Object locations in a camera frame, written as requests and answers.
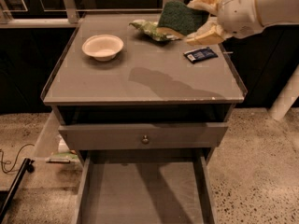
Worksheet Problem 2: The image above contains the crumpled green chip bag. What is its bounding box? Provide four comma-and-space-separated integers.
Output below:
130, 20, 178, 42

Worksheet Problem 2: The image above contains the open middle drawer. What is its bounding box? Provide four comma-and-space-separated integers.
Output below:
72, 148, 219, 224

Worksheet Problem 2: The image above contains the white pole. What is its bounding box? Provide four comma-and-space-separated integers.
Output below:
269, 64, 299, 120

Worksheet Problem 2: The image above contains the black stand leg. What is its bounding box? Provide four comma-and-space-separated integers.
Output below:
0, 158, 35, 224

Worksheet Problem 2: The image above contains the closed top drawer with knob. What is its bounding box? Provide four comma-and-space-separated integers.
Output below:
59, 122, 228, 150

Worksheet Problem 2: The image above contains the dark blue snack packet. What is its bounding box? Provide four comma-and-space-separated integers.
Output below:
183, 47, 218, 63

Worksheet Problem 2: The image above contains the green and yellow sponge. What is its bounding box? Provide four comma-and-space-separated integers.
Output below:
156, 0, 209, 38

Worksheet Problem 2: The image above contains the grey drawer cabinet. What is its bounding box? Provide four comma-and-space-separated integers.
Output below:
40, 12, 249, 224

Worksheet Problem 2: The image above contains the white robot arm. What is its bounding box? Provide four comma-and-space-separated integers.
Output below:
185, 0, 299, 46

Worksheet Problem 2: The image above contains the metal railing frame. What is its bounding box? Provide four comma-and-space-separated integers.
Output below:
1, 0, 190, 29

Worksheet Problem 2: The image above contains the clear plastic bin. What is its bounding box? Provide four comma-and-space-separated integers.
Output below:
33, 113, 78, 164

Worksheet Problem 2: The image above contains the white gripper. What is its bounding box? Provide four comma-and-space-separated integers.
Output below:
184, 0, 264, 46

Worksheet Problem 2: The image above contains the white bowl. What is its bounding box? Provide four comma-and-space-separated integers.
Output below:
82, 35, 123, 62

